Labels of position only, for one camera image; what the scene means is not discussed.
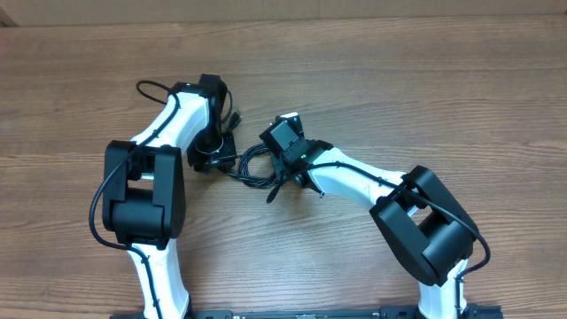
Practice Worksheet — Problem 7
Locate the black micro USB cable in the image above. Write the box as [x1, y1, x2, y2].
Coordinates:
[265, 167, 289, 205]

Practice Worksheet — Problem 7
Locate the black USB-A cable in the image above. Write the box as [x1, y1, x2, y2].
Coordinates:
[228, 142, 283, 190]

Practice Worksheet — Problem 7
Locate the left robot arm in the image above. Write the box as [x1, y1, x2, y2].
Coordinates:
[90, 74, 238, 318]

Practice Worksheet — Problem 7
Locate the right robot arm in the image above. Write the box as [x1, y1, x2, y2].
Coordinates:
[260, 113, 479, 318]

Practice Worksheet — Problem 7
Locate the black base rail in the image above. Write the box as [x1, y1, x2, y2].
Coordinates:
[190, 303, 504, 319]

